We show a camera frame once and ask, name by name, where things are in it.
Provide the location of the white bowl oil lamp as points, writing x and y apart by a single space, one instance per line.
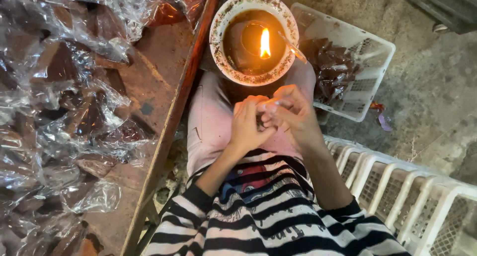
254 38

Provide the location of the red and purple wrapper scrap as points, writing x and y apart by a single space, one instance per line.
381 116

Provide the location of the dark metal furniture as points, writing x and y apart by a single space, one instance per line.
428 6

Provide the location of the lamp flame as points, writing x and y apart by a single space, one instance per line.
265 43

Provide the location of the white plastic crate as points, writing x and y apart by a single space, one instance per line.
406 196

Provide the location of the person's right fingers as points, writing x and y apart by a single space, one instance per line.
280 107

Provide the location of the white plastic basket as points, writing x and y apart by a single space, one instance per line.
346 62

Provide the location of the small clear plastic packet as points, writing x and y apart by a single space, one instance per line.
269 104

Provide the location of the wooden table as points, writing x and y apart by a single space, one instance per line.
156 110

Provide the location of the person's right hand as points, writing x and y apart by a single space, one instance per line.
294 116

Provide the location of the person's left hand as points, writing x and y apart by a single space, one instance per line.
246 125

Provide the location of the heap of unsealed brown packets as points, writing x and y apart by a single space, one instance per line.
70 110

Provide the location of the pile of sealed brown packets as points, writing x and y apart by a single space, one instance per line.
329 68

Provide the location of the person's left fingers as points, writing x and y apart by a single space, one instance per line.
252 102

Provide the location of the clear plastic strip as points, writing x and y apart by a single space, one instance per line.
293 47

